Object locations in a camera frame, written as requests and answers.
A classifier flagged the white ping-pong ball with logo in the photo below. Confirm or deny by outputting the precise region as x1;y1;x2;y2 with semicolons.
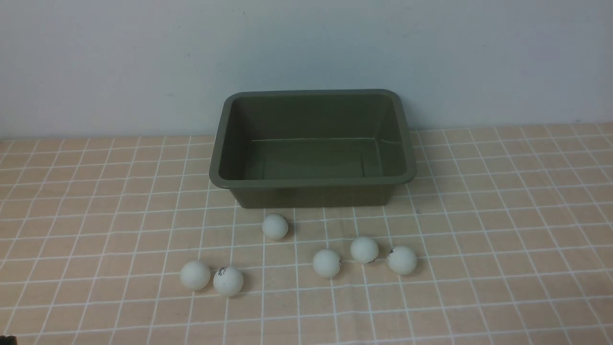
213;266;244;297

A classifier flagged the olive green plastic bin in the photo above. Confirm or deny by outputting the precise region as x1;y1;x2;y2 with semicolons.
209;89;417;209

